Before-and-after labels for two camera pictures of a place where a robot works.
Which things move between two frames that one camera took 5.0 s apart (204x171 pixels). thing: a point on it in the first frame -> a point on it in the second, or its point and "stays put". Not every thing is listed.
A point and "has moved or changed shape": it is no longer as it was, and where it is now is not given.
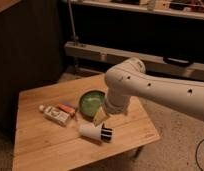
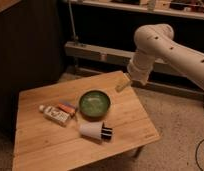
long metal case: [154, 62] stays put
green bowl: [89, 101] stays put
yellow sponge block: [100, 116] has moved or changed shape
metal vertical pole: [76, 40] stays put
